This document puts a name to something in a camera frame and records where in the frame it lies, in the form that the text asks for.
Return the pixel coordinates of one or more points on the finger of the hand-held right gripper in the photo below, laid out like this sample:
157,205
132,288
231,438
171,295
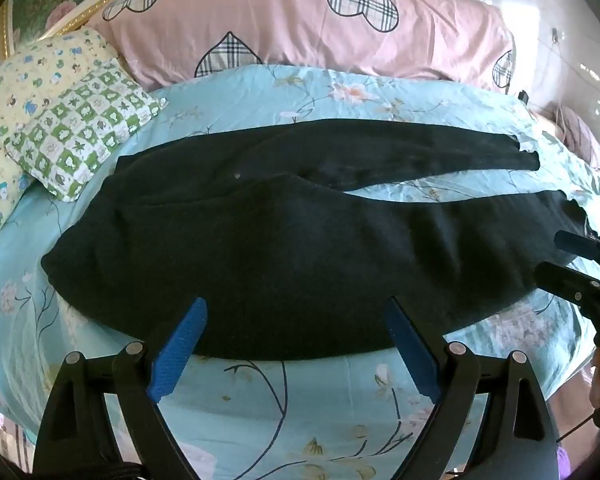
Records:
587,247
565,280

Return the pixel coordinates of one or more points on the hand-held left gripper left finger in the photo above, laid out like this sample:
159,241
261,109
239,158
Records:
177,347

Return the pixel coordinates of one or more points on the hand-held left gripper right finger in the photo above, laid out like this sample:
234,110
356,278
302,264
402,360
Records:
412,347

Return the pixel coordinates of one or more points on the black pants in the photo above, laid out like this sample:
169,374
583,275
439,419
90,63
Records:
280,260

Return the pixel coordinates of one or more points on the pink cloth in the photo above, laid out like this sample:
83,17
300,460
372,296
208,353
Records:
580,135

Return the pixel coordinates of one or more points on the blue floral bed sheet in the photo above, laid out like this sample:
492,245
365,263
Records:
280,410

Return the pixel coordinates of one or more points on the green checked pillow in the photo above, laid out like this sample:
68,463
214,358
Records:
80,130

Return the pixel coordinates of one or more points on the yellow printed pillow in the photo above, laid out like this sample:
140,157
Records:
15,90

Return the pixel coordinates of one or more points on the pink heart-print long pillow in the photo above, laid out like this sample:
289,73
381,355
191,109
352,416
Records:
280,20

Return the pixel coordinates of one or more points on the gold framed floral picture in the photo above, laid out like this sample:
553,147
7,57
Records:
45,0

